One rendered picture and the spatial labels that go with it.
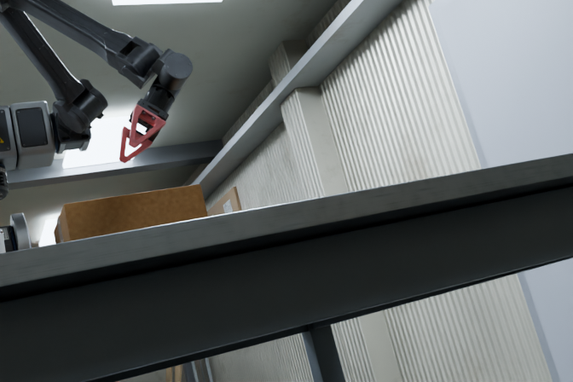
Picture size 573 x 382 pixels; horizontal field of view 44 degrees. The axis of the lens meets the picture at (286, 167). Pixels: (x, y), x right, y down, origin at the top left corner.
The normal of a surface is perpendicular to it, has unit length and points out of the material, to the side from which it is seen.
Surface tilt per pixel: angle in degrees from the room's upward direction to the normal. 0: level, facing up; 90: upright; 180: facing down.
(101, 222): 90
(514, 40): 90
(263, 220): 90
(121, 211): 90
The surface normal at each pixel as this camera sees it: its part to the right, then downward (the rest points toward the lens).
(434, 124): -0.89, 0.13
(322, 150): 0.37, -0.32
